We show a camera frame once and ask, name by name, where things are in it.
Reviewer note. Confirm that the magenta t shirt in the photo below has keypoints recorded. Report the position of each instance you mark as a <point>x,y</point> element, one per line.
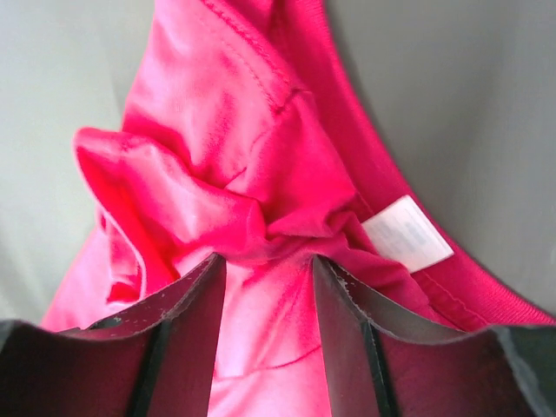
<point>241,135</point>

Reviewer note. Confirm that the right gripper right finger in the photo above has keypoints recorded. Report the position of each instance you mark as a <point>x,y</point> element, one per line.
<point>381,359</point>

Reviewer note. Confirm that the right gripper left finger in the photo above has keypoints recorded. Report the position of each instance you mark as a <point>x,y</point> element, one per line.
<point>155,358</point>

